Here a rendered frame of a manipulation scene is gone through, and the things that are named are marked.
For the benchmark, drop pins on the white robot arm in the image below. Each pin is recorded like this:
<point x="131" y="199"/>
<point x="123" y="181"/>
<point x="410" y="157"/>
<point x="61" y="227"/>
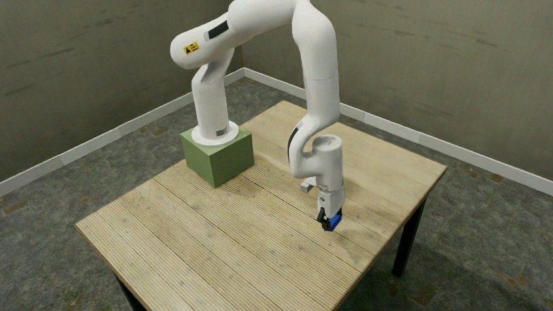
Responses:
<point x="212" y="45"/>

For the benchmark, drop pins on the blue rectangular block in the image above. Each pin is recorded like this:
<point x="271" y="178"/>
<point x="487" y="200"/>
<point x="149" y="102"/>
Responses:
<point x="335" y="221"/>

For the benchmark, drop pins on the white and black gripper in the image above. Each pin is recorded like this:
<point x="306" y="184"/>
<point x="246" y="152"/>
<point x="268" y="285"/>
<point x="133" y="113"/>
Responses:
<point x="329" y="204"/>

